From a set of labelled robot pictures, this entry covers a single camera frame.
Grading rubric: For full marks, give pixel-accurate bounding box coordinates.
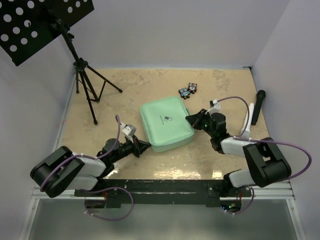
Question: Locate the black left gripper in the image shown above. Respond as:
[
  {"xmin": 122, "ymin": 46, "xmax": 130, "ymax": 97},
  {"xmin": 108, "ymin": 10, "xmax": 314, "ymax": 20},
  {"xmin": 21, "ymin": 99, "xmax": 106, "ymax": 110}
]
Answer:
[{"xmin": 111, "ymin": 135, "xmax": 151, "ymax": 163}]

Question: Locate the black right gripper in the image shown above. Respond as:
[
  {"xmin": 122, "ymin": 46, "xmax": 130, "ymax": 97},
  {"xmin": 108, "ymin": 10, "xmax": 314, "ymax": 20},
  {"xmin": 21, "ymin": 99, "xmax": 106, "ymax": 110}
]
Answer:
[{"xmin": 185, "ymin": 109, "xmax": 215, "ymax": 139}]

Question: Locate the mint green medicine case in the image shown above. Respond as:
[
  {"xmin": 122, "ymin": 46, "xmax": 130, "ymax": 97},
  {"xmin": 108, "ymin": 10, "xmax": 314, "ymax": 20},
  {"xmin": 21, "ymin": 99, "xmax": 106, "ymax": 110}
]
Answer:
[{"xmin": 140, "ymin": 96, "xmax": 195, "ymax": 153}]

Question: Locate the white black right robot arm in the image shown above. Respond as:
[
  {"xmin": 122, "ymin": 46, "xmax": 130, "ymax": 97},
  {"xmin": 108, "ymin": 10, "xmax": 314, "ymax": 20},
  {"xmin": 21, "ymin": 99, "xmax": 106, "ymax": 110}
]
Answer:
[{"xmin": 185, "ymin": 109, "xmax": 292, "ymax": 197}]

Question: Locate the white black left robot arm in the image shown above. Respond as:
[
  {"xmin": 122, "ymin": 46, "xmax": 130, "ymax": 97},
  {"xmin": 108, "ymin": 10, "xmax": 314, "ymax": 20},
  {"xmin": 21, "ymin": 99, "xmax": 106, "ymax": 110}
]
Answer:
[{"xmin": 30, "ymin": 136, "xmax": 151, "ymax": 198}]

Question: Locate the blue owl number block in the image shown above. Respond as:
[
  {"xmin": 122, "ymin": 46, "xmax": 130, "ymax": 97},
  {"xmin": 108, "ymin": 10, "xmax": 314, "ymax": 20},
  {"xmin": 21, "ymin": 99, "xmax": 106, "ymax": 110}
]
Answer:
[{"xmin": 178, "ymin": 87, "xmax": 191, "ymax": 100}]

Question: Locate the white microphone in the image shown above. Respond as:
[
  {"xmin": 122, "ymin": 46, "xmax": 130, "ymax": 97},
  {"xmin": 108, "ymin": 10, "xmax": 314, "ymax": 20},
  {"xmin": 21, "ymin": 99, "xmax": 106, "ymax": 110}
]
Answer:
[{"xmin": 240, "ymin": 103, "xmax": 255, "ymax": 139}]

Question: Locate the black microphone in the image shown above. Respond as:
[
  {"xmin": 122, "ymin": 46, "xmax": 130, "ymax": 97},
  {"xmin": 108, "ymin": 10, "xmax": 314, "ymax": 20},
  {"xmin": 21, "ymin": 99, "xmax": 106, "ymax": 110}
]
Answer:
[{"xmin": 251, "ymin": 89, "xmax": 266, "ymax": 126}]

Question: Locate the black music stand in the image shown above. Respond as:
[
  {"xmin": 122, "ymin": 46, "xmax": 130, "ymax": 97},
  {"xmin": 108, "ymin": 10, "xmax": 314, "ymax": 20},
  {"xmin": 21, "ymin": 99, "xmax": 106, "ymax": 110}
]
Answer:
[{"xmin": 0, "ymin": 0, "xmax": 124, "ymax": 125}]

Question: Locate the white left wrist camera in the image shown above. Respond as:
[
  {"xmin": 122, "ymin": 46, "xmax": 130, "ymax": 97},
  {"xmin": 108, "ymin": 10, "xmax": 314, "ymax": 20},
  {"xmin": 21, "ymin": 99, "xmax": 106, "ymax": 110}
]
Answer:
[{"xmin": 120, "ymin": 122, "xmax": 137, "ymax": 138}]

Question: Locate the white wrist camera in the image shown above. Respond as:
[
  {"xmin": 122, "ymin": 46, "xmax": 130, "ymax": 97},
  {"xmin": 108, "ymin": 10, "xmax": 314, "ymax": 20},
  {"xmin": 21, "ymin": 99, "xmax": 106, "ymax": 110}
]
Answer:
[
  {"xmin": 207, "ymin": 99, "xmax": 221, "ymax": 115},
  {"xmin": 120, "ymin": 122, "xmax": 137, "ymax": 138}
]

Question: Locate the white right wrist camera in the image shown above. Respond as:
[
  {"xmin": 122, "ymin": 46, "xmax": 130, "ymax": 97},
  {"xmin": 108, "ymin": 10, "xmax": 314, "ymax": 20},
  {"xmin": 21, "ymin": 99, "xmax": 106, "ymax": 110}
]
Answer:
[{"xmin": 207, "ymin": 99, "xmax": 221, "ymax": 115}]

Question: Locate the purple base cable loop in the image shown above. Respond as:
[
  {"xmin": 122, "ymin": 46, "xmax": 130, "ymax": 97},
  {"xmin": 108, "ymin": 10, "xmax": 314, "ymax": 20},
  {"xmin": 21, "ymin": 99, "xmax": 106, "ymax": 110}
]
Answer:
[{"xmin": 84, "ymin": 187, "xmax": 135, "ymax": 222}]

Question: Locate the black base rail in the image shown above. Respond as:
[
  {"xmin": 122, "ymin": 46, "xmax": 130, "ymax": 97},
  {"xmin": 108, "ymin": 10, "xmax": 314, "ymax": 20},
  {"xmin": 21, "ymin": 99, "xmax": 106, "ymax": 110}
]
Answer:
[{"xmin": 74, "ymin": 179, "xmax": 252, "ymax": 208}]

